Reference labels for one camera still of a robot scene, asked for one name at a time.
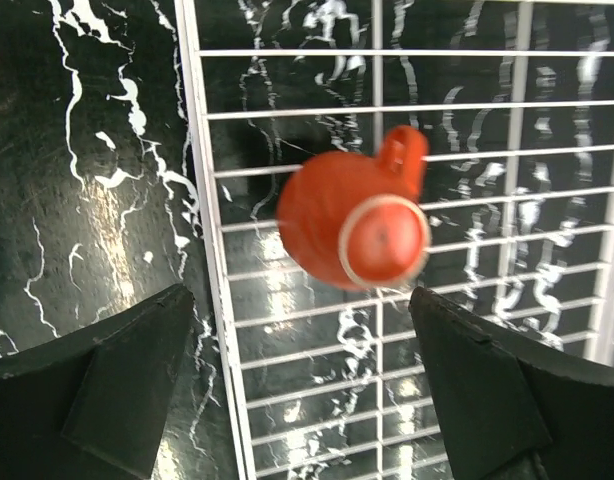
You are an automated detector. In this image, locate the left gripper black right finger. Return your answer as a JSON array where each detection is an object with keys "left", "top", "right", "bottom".
[{"left": 409, "top": 287, "right": 614, "bottom": 480}]

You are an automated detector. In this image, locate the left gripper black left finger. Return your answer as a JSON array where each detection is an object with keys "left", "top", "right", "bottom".
[{"left": 0, "top": 284, "right": 194, "bottom": 479}]

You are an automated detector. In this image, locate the orange red mug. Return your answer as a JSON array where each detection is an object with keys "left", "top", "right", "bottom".
[{"left": 276, "top": 125, "right": 431, "bottom": 291}]

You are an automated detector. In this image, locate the white wire dish rack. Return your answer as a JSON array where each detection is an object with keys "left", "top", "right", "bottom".
[{"left": 176, "top": 1, "right": 614, "bottom": 479}]

